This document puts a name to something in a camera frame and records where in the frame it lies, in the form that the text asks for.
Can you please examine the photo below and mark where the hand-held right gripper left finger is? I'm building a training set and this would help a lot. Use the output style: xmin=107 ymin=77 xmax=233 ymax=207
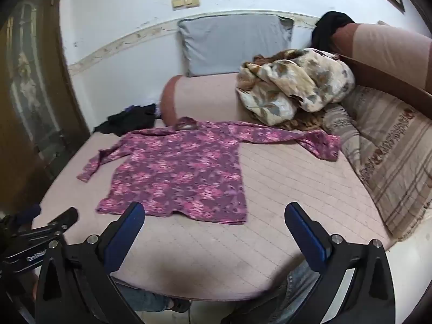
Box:
xmin=35 ymin=201 xmax=146 ymax=324

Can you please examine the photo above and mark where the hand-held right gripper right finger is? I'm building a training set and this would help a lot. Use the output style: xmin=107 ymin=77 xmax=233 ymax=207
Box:
xmin=284 ymin=202 xmax=396 ymax=324

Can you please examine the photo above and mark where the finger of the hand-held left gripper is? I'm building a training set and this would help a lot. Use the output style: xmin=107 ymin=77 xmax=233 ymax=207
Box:
xmin=0 ymin=204 xmax=42 ymax=233
xmin=10 ymin=207 xmax=79 ymax=244

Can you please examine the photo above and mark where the purple floral shirt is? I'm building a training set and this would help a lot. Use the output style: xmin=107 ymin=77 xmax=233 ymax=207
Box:
xmin=77 ymin=116 xmax=342 ymax=225

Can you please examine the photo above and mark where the black clothes pile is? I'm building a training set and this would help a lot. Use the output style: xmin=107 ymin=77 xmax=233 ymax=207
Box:
xmin=93 ymin=103 xmax=163 ymax=137

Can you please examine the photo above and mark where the person's right leg in jeans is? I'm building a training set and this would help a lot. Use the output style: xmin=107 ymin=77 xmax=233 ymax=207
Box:
xmin=221 ymin=263 xmax=325 ymax=324

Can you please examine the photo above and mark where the person's leg in jeans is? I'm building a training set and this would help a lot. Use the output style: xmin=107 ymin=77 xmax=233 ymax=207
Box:
xmin=113 ymin=278 xmax=176 ymax=313
xmin=221 ymin=263 xmax=325 ymax=324

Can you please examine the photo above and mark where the person's left leg in jeans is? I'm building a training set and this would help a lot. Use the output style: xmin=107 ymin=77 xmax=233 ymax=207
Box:
xmin=113 ymin=278 xmax=176 ymax=313

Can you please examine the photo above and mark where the person's left shoe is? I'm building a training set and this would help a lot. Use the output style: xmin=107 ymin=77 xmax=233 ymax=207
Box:
xmin=165 ymin=297 xmax=191 ymax=314

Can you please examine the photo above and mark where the wooden door with leaded glass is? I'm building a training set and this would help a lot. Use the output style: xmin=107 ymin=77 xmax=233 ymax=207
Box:
xmin=0 ymin=0 xmax=90 ymax=217

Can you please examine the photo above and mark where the striped cushion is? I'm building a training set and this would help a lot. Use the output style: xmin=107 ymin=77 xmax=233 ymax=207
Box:
xmin=322 ymin=84 xmax=432 ymax=240

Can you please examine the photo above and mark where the pink and brown bolster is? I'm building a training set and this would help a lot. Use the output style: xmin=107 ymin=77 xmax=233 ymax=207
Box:
xmin=161 ymin=73 xmax=257 ymax=129

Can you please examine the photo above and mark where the cream floral blanket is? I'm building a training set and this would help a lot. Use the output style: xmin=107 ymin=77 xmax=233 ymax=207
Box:
xmin=235 ymin=48 xmax=356 ymax=132

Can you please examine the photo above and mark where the grey pillow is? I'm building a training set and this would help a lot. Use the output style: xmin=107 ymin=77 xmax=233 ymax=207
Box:
xmin=177 ymin=13 xmax=293 ymax=77

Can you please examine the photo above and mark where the pink sofa armrest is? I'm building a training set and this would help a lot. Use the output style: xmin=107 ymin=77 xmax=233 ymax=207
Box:
xmin=332 ymin=23 xmax=432 ymax=85

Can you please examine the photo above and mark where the black cloth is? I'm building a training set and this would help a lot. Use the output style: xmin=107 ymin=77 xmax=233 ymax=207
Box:
xmin=310 ymin=11 xmax=355 ymax=55

